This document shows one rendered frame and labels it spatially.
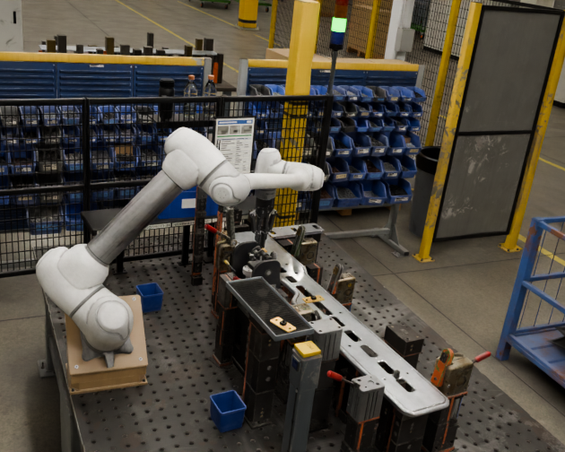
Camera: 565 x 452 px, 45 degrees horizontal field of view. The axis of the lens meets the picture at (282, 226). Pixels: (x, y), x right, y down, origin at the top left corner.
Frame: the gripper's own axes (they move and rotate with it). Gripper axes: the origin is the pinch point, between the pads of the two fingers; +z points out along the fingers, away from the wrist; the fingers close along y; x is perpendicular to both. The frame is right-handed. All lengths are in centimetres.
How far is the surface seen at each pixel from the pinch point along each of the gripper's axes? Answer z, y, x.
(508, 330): 82, 178, 0
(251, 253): -9.5, -19.4, -28.9
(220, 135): -31, 2, 55
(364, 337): 5, 3, -76
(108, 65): -39, -16, 184
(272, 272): -9.3, -18.9, -45.1
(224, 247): 0.2, -18.5, -2.8
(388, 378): 5, -3, -99
